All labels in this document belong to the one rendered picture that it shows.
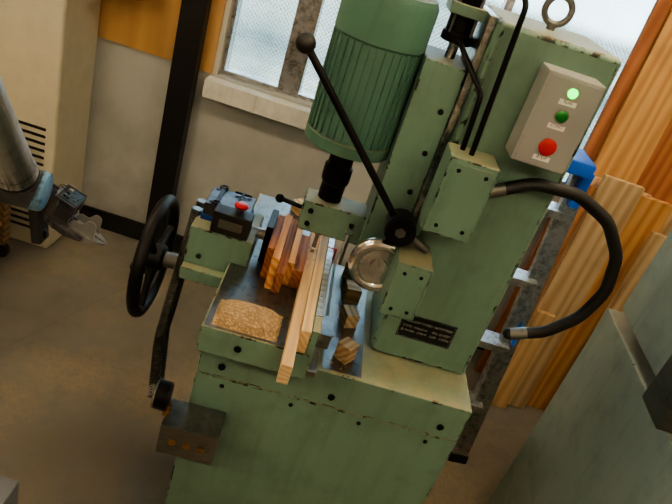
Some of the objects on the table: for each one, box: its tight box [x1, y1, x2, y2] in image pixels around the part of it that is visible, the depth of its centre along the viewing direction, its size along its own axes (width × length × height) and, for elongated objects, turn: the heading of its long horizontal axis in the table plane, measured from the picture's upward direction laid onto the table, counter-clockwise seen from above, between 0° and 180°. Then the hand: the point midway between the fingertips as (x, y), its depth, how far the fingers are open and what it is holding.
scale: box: [316, 238, 335, 317], centre depth 140 cm, size 50×1×1 cm, turn 150°
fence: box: [305, 237, 335, 356], centre depth 141 cm, size 60×2×6 cm, turn 150°
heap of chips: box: [211, 299, 283, 343], centre depth 119 cm, size 8×12×3 cm
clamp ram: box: [251, 209, 280, 263], centre depth 139 cm, size 9×8×9 cm
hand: (99, 243), depth 155 cm, fingers closed
